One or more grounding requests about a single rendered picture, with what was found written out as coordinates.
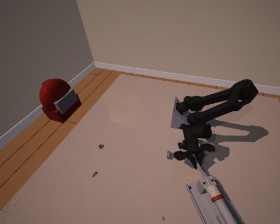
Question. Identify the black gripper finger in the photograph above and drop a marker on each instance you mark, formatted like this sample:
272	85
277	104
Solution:
199	158
193	161

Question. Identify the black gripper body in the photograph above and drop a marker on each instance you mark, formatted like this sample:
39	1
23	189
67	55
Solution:
192	147

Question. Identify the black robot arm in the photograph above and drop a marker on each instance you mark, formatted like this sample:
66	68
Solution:
243	90

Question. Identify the red-brown ring spacer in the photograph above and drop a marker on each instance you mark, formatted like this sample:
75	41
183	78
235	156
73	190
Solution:
218	197

